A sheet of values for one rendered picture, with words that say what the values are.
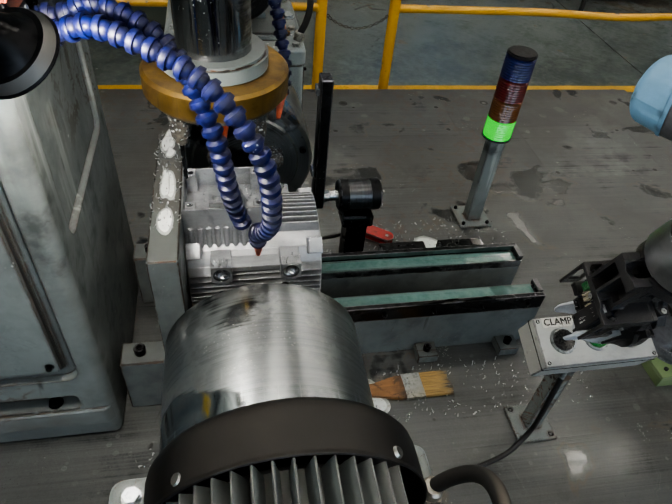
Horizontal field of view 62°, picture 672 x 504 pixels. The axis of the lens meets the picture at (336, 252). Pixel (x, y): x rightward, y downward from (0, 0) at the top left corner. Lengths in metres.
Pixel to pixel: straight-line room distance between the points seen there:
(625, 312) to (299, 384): 0.34
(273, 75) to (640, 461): 0.85
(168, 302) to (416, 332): 0.47
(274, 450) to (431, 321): 0.74
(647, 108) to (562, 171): 1.04
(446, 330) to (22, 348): 0.69
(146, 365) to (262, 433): 0.61
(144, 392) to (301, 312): 0.41
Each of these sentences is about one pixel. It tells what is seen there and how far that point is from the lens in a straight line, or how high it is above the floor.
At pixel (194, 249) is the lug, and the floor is 1.09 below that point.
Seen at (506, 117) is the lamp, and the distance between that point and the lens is 1.23.
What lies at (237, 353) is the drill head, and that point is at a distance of 0.61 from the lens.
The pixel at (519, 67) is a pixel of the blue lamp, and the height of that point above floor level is 1.20.
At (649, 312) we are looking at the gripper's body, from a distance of 0.66.
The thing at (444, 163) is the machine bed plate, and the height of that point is 0.80.
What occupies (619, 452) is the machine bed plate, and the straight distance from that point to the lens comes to 1.11.
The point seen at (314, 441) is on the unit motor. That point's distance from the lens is 0.32.
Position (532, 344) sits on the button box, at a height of 1.05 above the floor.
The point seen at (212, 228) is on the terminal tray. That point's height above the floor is 1.11.
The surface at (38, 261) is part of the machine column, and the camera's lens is 0.71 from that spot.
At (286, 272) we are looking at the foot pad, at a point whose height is 1.06.
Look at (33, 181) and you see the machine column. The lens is 0.64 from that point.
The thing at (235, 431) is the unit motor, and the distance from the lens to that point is 0.33.
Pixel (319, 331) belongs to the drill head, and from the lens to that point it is 0.64.
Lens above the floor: 1.65
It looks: 43 degrees down
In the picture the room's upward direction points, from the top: 6 degrees clockwise
